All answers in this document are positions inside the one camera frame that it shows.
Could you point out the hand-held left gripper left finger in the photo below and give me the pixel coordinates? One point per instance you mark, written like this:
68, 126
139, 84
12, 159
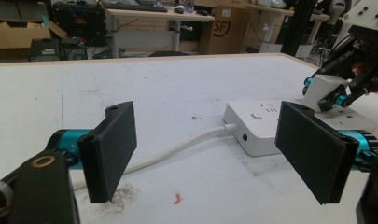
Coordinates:
109, 149

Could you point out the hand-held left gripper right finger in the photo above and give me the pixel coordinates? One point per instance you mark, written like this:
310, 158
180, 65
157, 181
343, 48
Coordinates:
314, 149

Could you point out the white charger adapter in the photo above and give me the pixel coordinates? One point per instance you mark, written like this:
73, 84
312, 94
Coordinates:
323, 85

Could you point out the white power strip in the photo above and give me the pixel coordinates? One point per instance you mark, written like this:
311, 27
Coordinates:
258, 137

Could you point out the black metal pillar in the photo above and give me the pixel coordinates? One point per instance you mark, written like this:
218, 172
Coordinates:
297, 28

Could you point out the wooden desk with white legs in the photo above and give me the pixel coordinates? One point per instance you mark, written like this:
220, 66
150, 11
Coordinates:
270, 31
155, 15

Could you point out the white table mat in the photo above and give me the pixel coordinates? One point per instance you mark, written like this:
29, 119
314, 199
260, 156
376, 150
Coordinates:
177, 87

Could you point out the black computer tower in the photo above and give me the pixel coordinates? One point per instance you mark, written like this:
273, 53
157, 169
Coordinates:
44, 49
73, 49

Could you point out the black round stool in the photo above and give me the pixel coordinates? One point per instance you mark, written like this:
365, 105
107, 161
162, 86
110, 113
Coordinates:
168, 53

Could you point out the cardboard box with black logo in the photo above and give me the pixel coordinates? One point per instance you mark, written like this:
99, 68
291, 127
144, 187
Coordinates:
224, 31

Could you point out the black equipment rack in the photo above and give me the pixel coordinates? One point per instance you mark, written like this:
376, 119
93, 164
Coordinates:
79, 21

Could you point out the black computer mouse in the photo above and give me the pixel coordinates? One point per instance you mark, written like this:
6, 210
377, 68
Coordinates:
202, 12

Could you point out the black keyboard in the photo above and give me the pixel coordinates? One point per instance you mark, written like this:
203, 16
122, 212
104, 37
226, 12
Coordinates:
133, 6

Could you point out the plain cardboard box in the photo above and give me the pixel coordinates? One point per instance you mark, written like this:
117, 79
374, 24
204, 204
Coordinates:
18, 34

